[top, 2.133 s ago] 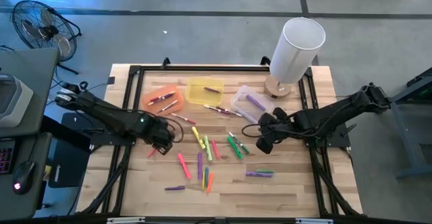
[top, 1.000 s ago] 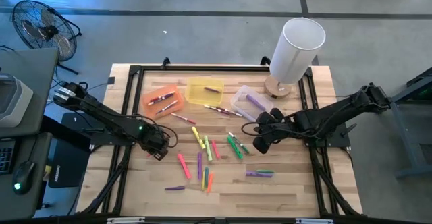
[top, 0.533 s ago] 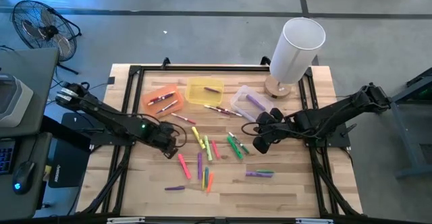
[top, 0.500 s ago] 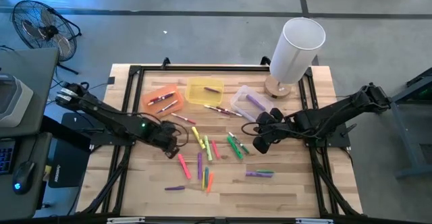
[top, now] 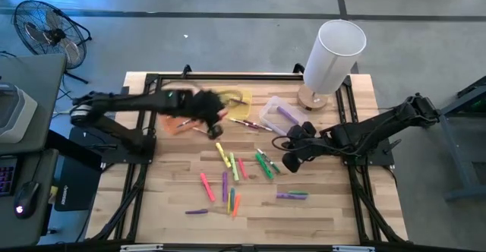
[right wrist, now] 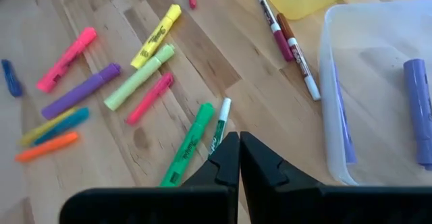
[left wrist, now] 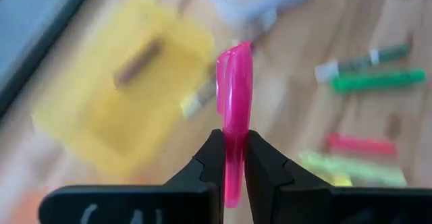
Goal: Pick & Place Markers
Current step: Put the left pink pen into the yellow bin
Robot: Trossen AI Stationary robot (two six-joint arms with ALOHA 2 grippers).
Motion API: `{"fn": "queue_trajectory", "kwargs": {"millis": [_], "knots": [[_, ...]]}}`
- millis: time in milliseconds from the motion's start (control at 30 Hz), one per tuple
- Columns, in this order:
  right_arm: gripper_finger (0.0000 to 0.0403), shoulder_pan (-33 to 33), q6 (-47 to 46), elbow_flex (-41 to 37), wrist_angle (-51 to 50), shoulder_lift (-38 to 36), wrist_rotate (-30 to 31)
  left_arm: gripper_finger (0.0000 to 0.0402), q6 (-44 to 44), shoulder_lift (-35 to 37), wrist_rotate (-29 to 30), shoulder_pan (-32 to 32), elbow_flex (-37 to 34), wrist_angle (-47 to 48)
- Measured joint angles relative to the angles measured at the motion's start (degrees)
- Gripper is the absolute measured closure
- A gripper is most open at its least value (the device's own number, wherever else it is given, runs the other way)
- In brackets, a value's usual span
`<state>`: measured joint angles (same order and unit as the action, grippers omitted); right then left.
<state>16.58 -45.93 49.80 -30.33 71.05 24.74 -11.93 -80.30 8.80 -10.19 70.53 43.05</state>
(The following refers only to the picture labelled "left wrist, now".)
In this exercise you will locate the green chunky highlighter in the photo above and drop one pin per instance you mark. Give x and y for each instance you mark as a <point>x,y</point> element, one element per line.
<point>378,80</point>

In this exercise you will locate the maroon dry-erase marker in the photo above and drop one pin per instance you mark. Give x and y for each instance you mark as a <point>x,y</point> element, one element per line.
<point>199,99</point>

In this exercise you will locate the yellow labelled highlighter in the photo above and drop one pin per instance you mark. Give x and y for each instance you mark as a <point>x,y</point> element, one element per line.
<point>341,181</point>

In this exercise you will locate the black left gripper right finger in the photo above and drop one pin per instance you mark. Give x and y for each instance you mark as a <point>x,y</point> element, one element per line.
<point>287,200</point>

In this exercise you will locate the clear plastic bin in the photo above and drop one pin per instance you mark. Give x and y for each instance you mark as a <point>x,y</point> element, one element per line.
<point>256,4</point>

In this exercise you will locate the purple thin marker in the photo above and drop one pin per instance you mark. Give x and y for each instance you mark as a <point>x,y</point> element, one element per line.
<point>138,63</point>

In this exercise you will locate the orange translucent plastic bin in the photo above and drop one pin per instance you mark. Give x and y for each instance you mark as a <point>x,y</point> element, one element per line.
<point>23,210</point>

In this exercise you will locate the pink translucent highlighter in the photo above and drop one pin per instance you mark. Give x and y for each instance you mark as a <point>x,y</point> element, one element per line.
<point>234,99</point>

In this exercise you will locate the green dry-erase marker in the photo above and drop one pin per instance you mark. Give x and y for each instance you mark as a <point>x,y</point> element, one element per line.
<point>388,53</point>

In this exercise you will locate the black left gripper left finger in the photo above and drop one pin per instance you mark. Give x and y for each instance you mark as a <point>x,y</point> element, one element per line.
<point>189,200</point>

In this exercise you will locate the yellow translucent plastic bin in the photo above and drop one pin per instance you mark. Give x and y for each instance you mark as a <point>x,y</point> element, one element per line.
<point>84,116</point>

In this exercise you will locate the light green highlighter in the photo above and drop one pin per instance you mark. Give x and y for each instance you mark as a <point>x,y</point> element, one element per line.
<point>354,170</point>

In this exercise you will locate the pink opaque highlighter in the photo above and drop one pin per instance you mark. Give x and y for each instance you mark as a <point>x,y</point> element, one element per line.
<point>361,144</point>

